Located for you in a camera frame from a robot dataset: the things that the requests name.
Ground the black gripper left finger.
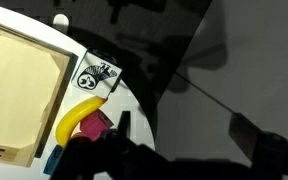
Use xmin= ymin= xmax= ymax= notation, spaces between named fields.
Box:
xmin=98 ymin=110 xmax=142 ymax=158

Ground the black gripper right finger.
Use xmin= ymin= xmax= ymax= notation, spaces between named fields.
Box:
xmin=228 ymin=112 xmax=285 ymax=164

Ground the magenta block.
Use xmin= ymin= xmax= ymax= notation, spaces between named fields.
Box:
xmin=80 ymin=110 xmax=114 ymax=141

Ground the blue block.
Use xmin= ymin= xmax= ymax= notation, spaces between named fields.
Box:
xmin=43 ymin=145 xmax=63 ymax=175

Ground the wooden tray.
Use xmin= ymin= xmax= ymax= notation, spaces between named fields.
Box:
xmin=0 ymin=24 xmax=75 ymax=167

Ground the yellow toy banana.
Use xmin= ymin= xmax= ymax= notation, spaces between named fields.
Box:
xmin=55 ymin=96 xmax=106 ymax=147

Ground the round white table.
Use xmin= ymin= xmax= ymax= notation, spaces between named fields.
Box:
xmin=0 ymin=6 xmax=155 ymax=180

